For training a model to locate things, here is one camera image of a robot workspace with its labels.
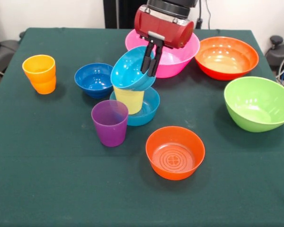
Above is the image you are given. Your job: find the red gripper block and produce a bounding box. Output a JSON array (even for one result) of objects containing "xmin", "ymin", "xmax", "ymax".
[{"xmin": 134, "ymin": 4, "xmax": 195, "ymax": 78}]

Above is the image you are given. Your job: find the small cyan bowl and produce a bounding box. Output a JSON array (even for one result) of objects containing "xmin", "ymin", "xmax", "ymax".
[{"xmin": 110, "ymin": 46, "xmax": 157, "ymax": 92}]

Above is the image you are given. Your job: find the large pink bowl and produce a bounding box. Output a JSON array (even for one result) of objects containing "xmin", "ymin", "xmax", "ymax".
[{"xmin": 124, "ymin": 28, "xmax": 201, "ymax": 79}]

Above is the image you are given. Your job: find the medium blue bowl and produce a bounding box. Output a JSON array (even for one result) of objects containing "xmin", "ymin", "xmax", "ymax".
[{"xmin": 109, "ymin": 87, "xmax": 161, "ymax": 127}]

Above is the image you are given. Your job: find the yellow plastic cup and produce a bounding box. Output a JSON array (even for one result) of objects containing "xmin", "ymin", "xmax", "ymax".
[{"xmin": 113, "ymin": 85, "xmax": 145, "ymax": 115}]

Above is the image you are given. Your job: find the small dark blue bowl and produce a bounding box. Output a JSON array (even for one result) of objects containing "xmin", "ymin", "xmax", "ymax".
[{"xmin": 74, "ymin": 62, "xmax": 115, "ymax": 99}]

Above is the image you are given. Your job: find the purple plastic cup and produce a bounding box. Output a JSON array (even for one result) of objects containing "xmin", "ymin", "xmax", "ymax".
[{"xmin": 91, "ymin": 99, "xmax": 129, "ymax": 148}]

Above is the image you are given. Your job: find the small orange bowl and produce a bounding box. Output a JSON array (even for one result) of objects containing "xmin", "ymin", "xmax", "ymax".
[{"xmin": 145, "ymin": 126, "xmax": 206, "ymax": 181}]

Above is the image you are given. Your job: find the large red-orange bowl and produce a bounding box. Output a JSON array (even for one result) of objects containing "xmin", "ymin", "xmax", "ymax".
[{"xmin": 194, "ymin": 36, "xmax": 259, "ymax": 81}]

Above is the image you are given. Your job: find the orange plastic cup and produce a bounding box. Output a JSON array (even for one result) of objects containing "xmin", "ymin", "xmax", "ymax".
[{"xmin": 22, "ymin": 54, "xmax": 57, "ymax": 95}]

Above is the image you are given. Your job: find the large lime green bowl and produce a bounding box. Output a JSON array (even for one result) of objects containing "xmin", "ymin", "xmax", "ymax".
[{"xmin": 223, "ymin": 76, "xmax": 284, "ymax": 133}]

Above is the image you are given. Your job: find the dark green table cloth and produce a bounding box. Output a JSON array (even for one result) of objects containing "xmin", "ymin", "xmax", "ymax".
[{"xmin": 0, "ymin": 27, "xmax": 284, "ymax": 227}]

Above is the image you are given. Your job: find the black wall cable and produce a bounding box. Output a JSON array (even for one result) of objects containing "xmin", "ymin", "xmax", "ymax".
[{"xmin": 195, "ymin": 0, "xmax": 212, "ymax": 30}]

